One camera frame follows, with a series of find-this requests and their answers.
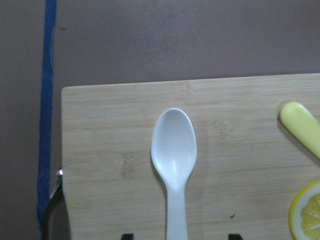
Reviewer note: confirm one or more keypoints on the lemon slice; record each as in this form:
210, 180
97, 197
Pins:
304, 214

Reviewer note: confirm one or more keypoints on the white plastic spoon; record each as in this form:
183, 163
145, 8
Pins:
174, 155

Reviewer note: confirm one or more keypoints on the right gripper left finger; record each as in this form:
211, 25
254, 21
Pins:
127, 236

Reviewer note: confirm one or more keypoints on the wooden cutting board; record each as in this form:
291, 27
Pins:
248, 169

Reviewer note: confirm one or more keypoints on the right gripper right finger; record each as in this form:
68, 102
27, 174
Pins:
234, 236

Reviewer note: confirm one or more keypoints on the metal scoop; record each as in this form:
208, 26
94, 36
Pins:
54, 198

